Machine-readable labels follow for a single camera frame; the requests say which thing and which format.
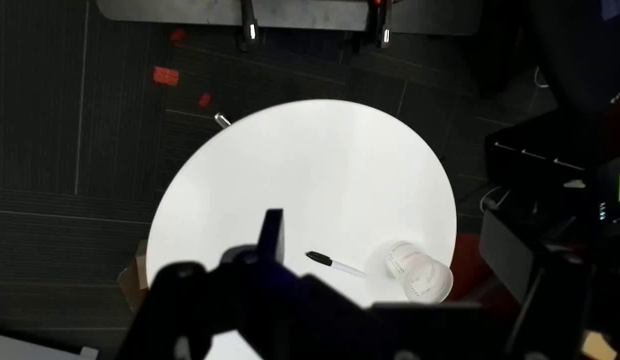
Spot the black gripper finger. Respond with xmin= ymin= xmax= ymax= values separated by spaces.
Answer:
xmin=256 ymin=209 xmax=284 ymax=262

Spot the black and white marker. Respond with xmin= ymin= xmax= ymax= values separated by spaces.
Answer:
xmin=306 ymin=251 xmax=367 ymax=279

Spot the clear plastic cup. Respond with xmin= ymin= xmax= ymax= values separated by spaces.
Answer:
xmin=386 ymin=242 xmax=454 ymax=305

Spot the round white table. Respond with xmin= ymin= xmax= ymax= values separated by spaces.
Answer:
xmin=147 ymin=99 xmax=459 ymax=310

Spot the black computer tower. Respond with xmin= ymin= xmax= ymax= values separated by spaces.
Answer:
xmin=485 ymin=102 xmax=620 ymax=224

